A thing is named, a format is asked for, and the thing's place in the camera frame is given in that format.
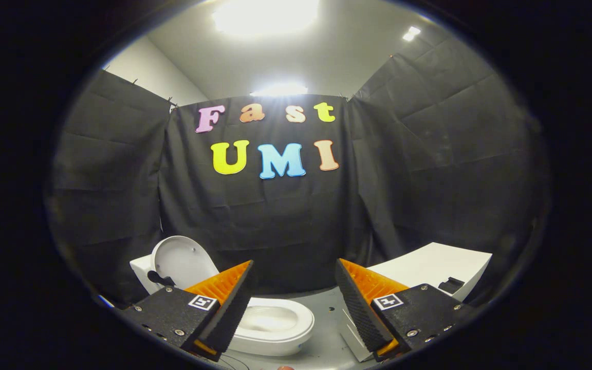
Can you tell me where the ceiling light behind cloth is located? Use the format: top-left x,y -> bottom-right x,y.
249,83 -> 309,97

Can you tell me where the black backdrop cloth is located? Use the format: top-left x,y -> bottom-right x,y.
44,36 -> 549,309

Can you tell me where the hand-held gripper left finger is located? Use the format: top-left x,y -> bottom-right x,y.
121,260 -> 254,362

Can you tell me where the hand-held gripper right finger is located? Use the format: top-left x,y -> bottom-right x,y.
335,258 -> 474,360

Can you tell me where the white table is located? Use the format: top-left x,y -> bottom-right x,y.
367,242 -> 493,303

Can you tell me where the white toilet seat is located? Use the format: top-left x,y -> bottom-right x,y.
227,297 -> 316,346

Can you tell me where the large ceiling light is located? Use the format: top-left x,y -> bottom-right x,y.
212,0 -> 320,38

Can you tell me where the white toilet with tank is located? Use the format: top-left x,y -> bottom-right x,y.
129,254 -> 313,357

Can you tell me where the small black object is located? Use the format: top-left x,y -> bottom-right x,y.
438,276 -> 465,294

